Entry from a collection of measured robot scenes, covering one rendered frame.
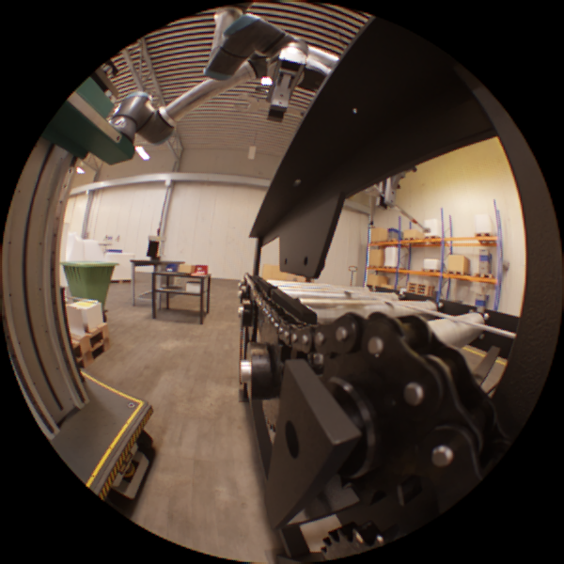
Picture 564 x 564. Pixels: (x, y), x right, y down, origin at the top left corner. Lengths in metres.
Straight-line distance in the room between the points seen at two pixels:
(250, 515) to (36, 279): 1.24
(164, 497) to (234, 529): 0.33
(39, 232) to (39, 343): 0.40
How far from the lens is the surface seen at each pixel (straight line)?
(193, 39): 8.53
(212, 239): 10.71
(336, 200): 0.24
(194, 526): 1.03
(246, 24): 0.54
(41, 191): 0.91
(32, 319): 0.91
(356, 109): 0.21
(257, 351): 0.22
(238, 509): 1.02
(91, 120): 0.77
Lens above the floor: 1.00
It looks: 5 degrees down
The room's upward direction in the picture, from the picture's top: 6 degrees clockwise
